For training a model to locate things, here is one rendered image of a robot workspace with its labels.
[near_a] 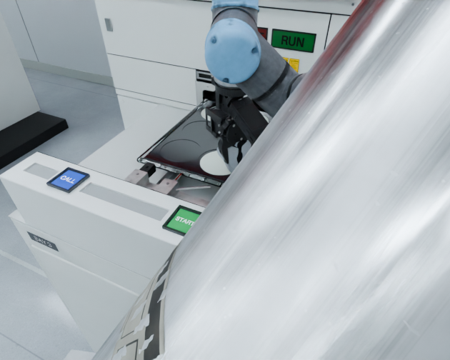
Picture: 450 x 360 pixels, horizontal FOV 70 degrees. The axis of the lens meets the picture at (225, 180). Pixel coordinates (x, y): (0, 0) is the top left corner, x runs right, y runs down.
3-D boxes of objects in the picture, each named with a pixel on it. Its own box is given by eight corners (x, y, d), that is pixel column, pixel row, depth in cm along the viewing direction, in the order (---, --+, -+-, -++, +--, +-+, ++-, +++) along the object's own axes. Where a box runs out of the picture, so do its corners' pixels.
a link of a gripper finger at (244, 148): (234, 159, 77) (235, 126, 71) (249, 172, 73) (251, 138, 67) (223, 163, 75) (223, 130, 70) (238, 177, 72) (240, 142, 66)
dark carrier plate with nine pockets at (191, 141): (208, 101, 102) (208, 100, 102) (315, 124, 91) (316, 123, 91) (144, 159, 78) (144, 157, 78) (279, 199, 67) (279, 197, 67)
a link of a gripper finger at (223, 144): (235, 155, 70) (236, 120, 64) (240, 159, 69) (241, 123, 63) (217, 163, 68) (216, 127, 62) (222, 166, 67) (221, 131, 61)
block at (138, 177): (137, 177, 75) (135, 167, 73) (149, 181, 74) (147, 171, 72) (115, 198, 70) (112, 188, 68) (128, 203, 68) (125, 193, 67)
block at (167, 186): (166, 187, 73) (164, 176, 71) (179, 191, 71) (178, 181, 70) (146, 209, 67) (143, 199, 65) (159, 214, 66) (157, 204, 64)
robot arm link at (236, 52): (291, 75, 43) (283, 48, 51) (229, 11, 38) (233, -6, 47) (248, 113, 47) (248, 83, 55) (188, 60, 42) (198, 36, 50)
